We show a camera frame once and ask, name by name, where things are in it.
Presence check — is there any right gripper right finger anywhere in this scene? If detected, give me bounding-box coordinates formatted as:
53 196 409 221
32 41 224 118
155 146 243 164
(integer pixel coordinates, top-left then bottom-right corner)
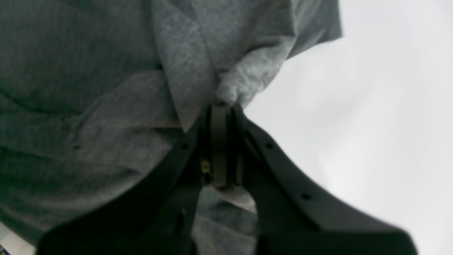
231 106 418 255

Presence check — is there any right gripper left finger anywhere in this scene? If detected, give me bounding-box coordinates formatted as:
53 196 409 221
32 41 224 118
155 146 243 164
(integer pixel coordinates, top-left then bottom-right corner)
37 104 231 255

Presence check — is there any grey t-shirt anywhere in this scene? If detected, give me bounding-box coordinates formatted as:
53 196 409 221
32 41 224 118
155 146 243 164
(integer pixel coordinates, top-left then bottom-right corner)
0 0 342 245

